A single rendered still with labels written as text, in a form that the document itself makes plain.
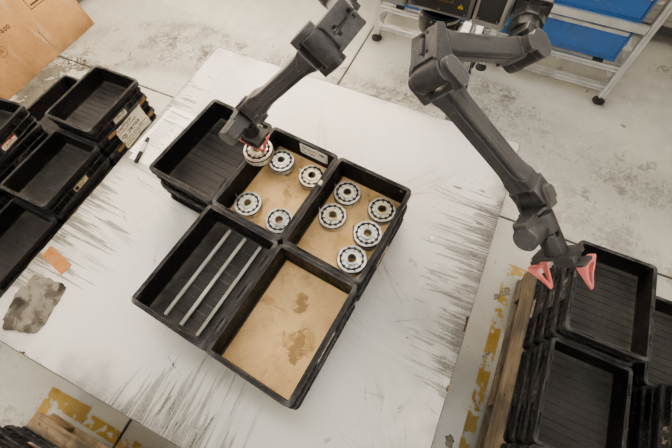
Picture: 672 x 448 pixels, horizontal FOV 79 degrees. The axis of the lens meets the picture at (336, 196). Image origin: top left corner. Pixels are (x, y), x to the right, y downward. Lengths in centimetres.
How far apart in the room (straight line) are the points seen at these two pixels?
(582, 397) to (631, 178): 156
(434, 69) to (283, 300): 90
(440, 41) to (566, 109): 245
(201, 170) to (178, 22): 231
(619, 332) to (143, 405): 177
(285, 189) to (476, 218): 77
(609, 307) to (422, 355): 87
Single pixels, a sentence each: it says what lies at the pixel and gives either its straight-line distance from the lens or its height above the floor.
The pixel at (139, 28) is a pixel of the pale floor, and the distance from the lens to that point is 396.
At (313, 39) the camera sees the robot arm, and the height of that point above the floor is 161.
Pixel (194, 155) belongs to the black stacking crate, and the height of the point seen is 83.
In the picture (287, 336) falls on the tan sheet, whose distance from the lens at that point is 139.
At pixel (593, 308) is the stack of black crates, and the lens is 202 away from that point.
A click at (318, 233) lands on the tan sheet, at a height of 83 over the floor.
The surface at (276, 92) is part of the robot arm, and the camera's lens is 109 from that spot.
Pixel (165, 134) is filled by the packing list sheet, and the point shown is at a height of 70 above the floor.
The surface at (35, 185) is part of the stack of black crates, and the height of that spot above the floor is 38.
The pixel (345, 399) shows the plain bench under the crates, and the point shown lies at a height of 70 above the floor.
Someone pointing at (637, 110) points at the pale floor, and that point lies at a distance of 354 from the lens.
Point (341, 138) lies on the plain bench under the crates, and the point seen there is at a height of 70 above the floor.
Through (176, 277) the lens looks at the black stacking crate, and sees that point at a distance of 155.
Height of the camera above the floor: 219
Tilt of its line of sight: 60 degrees down
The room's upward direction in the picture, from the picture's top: 2 degrees counter-clockwise
